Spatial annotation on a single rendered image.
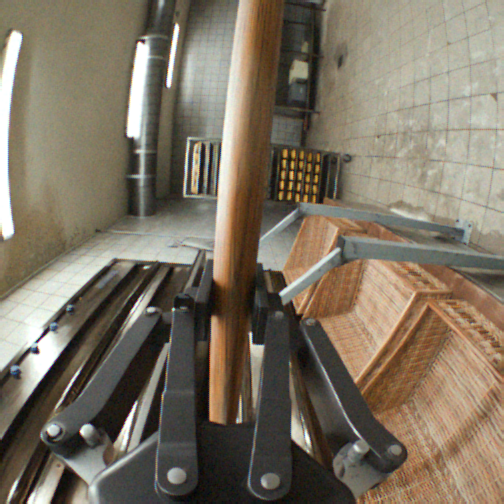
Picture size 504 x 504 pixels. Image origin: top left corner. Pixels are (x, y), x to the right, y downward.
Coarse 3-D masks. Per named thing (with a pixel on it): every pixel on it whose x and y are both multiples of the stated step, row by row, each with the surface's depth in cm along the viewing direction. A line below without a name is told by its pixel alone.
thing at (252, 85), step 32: (256, 0) 11; (256, 32) 12; (256, 64) 12; (256, 96) 13; (224, 128) 15; (256, 128) 14; (224, 160) 15; (256, 160) 15; (224, 192) 16; (256, 192) 15; (224, 224) 16; (256, 224) 16; (224, 256) 17; (256, 256) 18; (224, 288) 17; (224, 320) 18; (224, 352) 19; (224, 384) 21; (224, 416) 22
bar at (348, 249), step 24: (288, 216) 104; (336, 216) 102; (360, 216) 103; (384, 216) 103; (264, 240) 106; (360, 240) 57; (384, 240) 60; (456, 240) 112; (336, 264) 58; (456, 264) 59; (480, 264) 59; (288, 288) 61; (240, 408) 38
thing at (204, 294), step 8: (208, 264) 20; (208, 272) 19; (208, 280) 18; (200, 288) 16; (208, 288) 17; (200, 296) 16; (208, 296) 16; (200, 304) 15; (208, 304) 16; (200, 312) 15; (208, 312) 16; (200, 320) 15; (208, 320) 17; (200, 328) 16; (208, 328) 17; (200, 336) 16
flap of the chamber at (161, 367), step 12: (204, 252) 169; (204, 264) 166; (192, 276) 133; (168, 348) 81; (156, 372) 70; (156, 384) 65; (156, 396) 63; (144, 408) 57; (156, 408) 61; (144, 420) 53; (156, 420) 59; (144, 432) 51; (132, 444) 46
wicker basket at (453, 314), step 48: (432, 336) 56; (480, 336) 37; (384, 384) 61; (432, 384) 58; (480, 384) 40; (432, 432) 51; (480, 432) 34; (384, 480) 44; (432, 480) 39; (480, 480) 27
